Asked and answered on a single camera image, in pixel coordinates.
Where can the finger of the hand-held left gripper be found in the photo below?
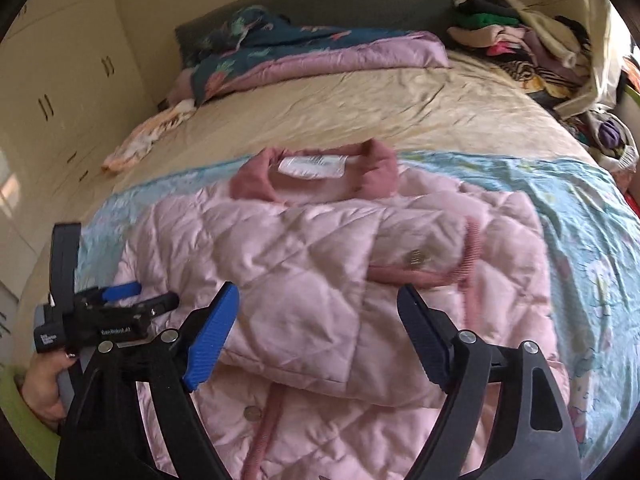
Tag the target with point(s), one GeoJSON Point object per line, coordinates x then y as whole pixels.
{"type": "Point", "coordinates": [122, 290]}
{"type": "Point", "coordinates": [160, 302]}

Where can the cream wardrobe with drawers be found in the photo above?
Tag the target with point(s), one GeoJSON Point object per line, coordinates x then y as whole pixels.
{"type": "Point", "coordinates": [65, 85]}

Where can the person's left hand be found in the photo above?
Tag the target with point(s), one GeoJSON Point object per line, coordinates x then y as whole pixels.
{"type": "Point", "coordinates": [42, 385]}

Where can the dark floral quilt pink lining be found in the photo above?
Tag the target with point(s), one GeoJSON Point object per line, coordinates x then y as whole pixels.
{"type": "Point", "coordinates": [280, 40]}

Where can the pink quilted jacket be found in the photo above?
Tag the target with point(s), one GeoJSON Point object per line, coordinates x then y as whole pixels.
{"type": "Point", "coordinates": [310, 270]}

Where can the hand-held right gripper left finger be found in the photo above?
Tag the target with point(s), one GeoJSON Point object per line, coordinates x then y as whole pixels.
{"type": "Point", "coordinates": [212, 335]}

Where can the peach patterned cloth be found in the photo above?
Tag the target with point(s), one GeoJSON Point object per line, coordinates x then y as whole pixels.
{"type": "Point", "coordinates": [145, 135]}

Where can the grey bed headboard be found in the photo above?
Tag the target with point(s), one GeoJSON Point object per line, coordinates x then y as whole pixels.
{"type": "Point", "coordinates": [350, 5]}

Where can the cream curtain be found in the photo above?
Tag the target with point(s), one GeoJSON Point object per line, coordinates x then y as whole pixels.
{"type": "Point", "coordinates": [600, 35]}

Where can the bed with beige sheet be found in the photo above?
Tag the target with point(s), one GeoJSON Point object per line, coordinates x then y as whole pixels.
{"type": "Point", "coordinates": [375, 105]}

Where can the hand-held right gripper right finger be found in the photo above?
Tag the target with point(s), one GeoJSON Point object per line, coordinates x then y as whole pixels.
{"type": "Point", "coordinates": [422, 335]}

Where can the blue cartoon printed blanket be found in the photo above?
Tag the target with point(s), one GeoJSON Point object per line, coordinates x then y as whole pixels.
{"type": "Point", "coordinates": [590, 240]}

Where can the pile of mixed clothes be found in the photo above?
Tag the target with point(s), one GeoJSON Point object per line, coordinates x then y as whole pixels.
{"type": "Point", "coordinates": [510, 35]}

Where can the basket of small clothes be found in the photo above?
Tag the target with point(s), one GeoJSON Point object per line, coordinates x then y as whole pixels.
{"type": "Point", "coordinates": [612, 140]}

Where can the green window sill cover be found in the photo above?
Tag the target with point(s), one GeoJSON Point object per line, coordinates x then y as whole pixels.
{"type": "Point", "coordinates": [631, 95]}

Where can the person's green clothing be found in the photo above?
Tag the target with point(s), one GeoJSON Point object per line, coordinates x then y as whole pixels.
{"type": "Point", "coordinates": [25, 440]}

